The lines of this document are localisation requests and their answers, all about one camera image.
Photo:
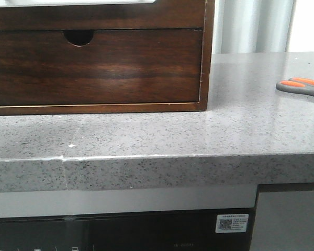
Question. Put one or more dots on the dark wooden drawer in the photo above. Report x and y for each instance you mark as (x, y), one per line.
(116, 66)

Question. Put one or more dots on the grey orange scissors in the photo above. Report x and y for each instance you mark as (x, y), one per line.
(297, 85)

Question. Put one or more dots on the dark wooden drawer cabinet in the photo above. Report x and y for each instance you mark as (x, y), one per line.
(79, 24)

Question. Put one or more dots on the black appliance under counter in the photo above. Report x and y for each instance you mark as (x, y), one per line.
(159, 230)

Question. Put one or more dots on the white QR code sticker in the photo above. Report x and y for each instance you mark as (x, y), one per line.
(231, 223)

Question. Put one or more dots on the white curtain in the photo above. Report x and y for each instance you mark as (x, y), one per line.
(252, 26)

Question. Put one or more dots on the grey lower cabinet door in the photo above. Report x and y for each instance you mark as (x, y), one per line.
(284, 217)

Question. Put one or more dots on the white tray on cabinet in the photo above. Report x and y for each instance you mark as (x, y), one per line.
(39, 3)

